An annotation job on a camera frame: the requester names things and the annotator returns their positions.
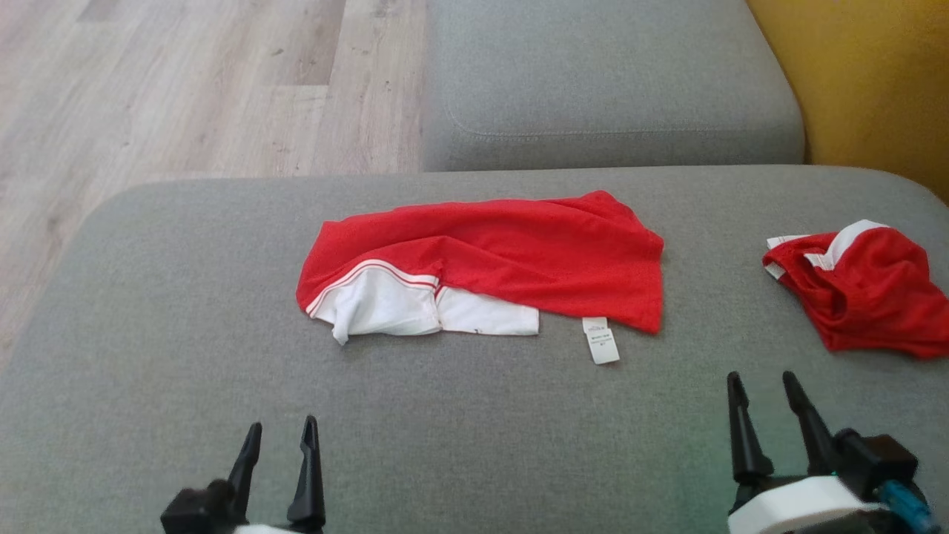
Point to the red white jersey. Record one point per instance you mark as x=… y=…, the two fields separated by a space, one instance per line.
x=519 y=259

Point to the red garment with white trim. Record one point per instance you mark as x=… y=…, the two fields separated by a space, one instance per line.
x=875 y=297

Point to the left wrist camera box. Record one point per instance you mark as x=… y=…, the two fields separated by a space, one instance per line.
x=193 y=512

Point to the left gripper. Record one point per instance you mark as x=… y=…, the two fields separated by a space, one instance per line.
x=270 y=529

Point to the large grey sofa seat cushion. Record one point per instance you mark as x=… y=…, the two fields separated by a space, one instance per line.
x=185 y=311

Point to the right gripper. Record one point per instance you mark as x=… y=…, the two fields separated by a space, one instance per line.
x=801 y=506

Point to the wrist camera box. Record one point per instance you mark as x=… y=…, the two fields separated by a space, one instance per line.
x=878 y=460
x=193 y=512

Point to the small grey sofa cushion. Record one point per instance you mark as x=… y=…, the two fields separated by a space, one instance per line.
x=608 y=67

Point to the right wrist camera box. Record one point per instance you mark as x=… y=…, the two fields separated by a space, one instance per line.
x=878 y=460

